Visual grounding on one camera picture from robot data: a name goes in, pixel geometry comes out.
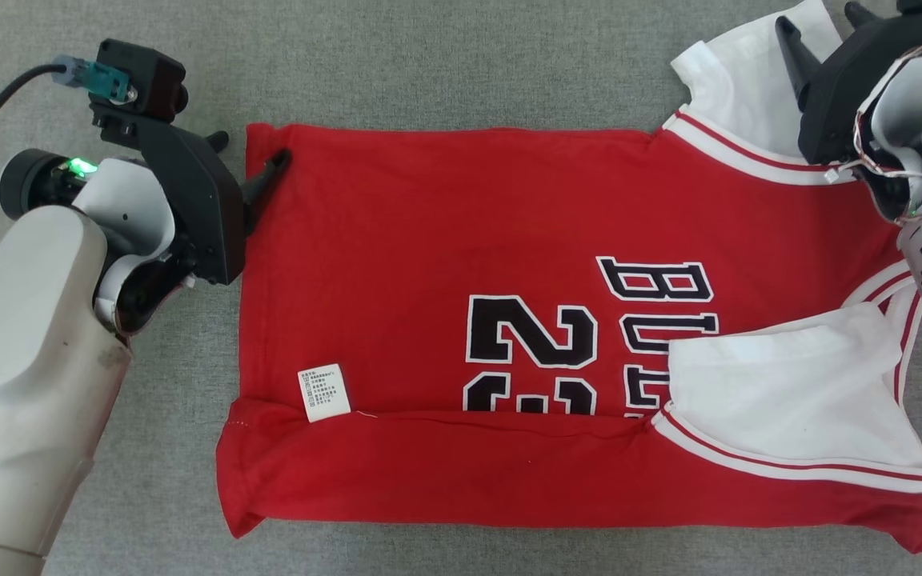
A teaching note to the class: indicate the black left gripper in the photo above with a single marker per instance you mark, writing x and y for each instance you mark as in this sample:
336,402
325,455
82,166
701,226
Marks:
205,208

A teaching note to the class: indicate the red jersey with white sleeves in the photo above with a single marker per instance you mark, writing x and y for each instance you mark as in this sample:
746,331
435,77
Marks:
429,240

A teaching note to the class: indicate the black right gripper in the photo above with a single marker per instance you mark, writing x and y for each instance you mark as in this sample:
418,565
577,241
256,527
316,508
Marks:
837,104

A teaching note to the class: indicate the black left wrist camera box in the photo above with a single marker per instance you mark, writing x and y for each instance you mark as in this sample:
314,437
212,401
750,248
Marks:
145,76

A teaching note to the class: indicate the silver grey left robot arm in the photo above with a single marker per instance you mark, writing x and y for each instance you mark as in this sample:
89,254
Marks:
21,360

